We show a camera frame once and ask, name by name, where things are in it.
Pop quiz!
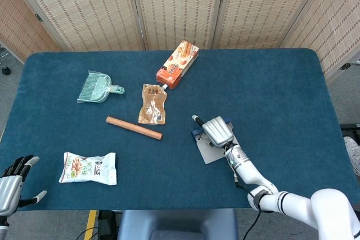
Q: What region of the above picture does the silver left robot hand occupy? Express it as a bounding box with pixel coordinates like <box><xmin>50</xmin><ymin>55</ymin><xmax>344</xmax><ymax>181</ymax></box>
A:
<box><xmin>0</xmin><ymin>155</ymin><xmax>48</xmax><ymax>218</ymax></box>

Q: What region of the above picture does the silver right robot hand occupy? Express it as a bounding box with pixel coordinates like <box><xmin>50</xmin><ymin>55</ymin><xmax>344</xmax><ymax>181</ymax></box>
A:
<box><xmin>191</xmin><ymin>115</ymin><xmax>236</xmax><ymax>148</ymax></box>

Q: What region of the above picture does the orange biscuit box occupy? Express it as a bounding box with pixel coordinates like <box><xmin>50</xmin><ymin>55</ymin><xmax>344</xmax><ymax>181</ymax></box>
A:
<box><xmin>156</xmin><ymin>39</ymin><xmax>200</xmax><ymax>90</ymax></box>

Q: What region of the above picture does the teal table cloth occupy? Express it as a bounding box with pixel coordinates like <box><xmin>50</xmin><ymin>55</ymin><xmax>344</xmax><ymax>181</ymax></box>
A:
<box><xmin>0</xmin><ymin>48</ymin><xmax>360</xmax><ymax>212</ymax></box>

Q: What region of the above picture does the brown spout pouch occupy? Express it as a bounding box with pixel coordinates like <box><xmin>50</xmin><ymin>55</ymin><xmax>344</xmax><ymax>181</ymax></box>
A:
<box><xmin>137</xmin><ymin>82</ymin><xmax>169</xmax><ymax>125</ymax></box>

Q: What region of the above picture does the white snack bag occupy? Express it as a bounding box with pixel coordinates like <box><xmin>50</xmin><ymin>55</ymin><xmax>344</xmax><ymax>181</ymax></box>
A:
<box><xmin>58</xmin><ymin>152</ymin><xmax>118</xmax><ymax>186</ymax></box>

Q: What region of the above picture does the yellow floor tape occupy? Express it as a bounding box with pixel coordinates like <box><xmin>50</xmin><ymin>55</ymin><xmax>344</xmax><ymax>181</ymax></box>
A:
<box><xmin>84</xmin><ymin>210</ymin><xmax>98</xmax><ymax>240</ymax></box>

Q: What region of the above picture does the wooden rolling pin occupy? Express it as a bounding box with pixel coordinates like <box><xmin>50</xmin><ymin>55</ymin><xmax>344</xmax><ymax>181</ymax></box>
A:
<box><xmin>106</xmin><ymin>116</ymin><xmax>164</xmax><ymax>141</ymax></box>

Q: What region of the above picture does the blue-grey robot torso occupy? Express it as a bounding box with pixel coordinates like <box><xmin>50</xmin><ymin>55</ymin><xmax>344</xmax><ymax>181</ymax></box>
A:
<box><xmin>116</xmin><ymin>209</ymin><xmax>239</xmax><ymax>240</ymax></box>

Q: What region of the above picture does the black chair caster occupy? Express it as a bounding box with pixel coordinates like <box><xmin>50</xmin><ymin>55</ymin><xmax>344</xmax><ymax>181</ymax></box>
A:
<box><xmin>0</xmin><ymin>48</ymin><xmax>12</xmax><ymax>76</ymax></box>

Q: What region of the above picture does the black metal stand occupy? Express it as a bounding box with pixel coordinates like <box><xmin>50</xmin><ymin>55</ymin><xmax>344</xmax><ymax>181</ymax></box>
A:
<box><xmin>339</xmin><ymin>123</ymin><xmax>360</xmax><ymax>142</ymax></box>

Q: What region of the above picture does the woven bamboo folding screen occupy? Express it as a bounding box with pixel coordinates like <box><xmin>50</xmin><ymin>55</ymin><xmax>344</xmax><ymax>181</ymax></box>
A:
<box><xmin>0</xmin><ymin>0</ymin><xmax>360</xmax><ymax>83</ymax></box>

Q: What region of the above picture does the green dustpan in plastic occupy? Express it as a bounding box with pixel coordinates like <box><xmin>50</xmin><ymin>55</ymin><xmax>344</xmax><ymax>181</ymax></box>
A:
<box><xmin>76</xmin><ymin>70</ymin><xmax>126</xmax><ymax>104</ymax></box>

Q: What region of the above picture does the white sneaker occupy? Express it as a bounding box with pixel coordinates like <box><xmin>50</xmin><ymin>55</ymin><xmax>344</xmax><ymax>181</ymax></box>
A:
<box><xmin>343</xmin><ymin>135</ymin><xmax>360</xmax><ymax>178</ymax></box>

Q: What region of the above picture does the black floor cable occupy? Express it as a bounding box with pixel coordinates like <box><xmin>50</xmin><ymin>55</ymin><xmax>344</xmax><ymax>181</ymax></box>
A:
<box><xmin>75</xmin><ymin>226</ymin><xmax>99</xmax><ymax>240</ymax></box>

